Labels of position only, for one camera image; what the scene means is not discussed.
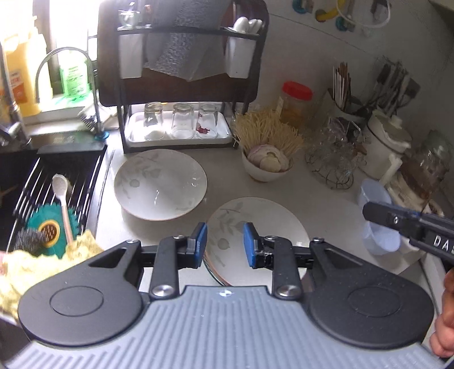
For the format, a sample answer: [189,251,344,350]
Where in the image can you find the garlic pieces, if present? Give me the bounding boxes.
[247,144,290,173]

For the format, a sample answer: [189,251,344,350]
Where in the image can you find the white long-handled spoon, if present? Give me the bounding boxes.
[52,173,76,250]

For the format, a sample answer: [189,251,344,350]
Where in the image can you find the green soap bottle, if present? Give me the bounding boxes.
[58,49,91,97]

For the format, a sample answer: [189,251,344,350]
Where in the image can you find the curved steel faucet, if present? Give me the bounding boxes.
[35,46,104,134]

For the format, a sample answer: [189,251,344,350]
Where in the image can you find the white spoons in holder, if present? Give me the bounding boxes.
[232,16,265,35]

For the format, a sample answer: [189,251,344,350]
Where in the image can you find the small white bowl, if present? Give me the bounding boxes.
[241,148,294,183]

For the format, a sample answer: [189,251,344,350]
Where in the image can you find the person's right hand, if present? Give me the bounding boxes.
[429,268,454,358]

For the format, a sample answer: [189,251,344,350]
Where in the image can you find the yellow detergent bottle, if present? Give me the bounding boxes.
[6,33,52,116]

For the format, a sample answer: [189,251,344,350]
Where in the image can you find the white drip tray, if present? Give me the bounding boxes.
[127,110,234,144]

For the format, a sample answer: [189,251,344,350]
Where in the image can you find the red-lid plastic jar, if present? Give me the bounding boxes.
[278,80,315,123]

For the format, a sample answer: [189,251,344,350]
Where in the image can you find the bundle of chopsticks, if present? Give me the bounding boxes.
[332,62,353,111]

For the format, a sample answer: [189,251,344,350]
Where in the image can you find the yellow wall hook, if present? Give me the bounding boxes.
[315,6,342,22]

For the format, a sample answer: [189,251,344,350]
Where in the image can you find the teal sink strainer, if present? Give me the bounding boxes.
[26,204,79,258]

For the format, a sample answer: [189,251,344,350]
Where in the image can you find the dark wooden cutting board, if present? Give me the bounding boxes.
[97,0,269,108]

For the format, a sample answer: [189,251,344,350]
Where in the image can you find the white leaf-print deep plate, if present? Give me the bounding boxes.
[113,148,208,221]

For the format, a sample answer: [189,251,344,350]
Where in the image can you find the clear glass with red print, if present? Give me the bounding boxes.
[196,102,219,138]

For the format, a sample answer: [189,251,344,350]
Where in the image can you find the dark metal dish rack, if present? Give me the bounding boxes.
[116,0,271,154]

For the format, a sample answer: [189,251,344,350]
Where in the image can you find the chopstick holder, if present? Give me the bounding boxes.
[326,88,370,122]

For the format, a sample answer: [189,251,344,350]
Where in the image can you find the steel tap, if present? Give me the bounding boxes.
[0,42,26,147]

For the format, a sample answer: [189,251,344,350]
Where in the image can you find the wire sink rack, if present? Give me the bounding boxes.
[10,155,104,250]

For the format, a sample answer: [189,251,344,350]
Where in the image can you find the wire rack with glass cups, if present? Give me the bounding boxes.
[304,116,367,191]

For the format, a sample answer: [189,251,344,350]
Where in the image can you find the clear drinking glass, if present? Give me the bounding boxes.
[143,102,166,140]
[171,102,195,139]

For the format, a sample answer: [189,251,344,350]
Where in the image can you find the set of hanging knives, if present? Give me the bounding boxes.
[368,56,421,115]

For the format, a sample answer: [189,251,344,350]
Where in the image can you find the yellow dish cloth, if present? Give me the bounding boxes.
[0,230,104,317]

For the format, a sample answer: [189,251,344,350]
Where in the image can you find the white utensil holder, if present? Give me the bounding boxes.
[225,35,260,79]
[118,32,144,79]

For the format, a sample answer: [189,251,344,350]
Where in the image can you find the bunch of thin wooden sticks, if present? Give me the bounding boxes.
[233,110,306,159]

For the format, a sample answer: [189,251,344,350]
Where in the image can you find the steel wool scrubber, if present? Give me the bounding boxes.
[9,228,49,255]

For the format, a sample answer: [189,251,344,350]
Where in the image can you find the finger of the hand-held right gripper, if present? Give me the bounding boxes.
[362,201,422,234]

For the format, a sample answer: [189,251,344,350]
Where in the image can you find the glass health pot white base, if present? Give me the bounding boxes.
[386,130,454,215]

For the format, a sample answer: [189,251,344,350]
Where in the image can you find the white electric jug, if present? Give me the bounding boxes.
[361,109,414,180]

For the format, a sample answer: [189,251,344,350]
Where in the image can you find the pale blue plastic measuring cup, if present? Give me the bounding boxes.
[358,178,404,256]

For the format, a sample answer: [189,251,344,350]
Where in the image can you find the grey patterned board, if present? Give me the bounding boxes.
[144,0,228,83]

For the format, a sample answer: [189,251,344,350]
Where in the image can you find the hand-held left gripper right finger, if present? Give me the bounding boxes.
[243,222,367,299]

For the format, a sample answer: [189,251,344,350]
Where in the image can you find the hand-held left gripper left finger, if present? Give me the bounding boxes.
[88,222,209,299]

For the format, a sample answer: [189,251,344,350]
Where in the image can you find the white cord loop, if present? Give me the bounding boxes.
[336,0,391,30]

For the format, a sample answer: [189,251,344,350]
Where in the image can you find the black kitchen sink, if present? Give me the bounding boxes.
[0,143,108,257]

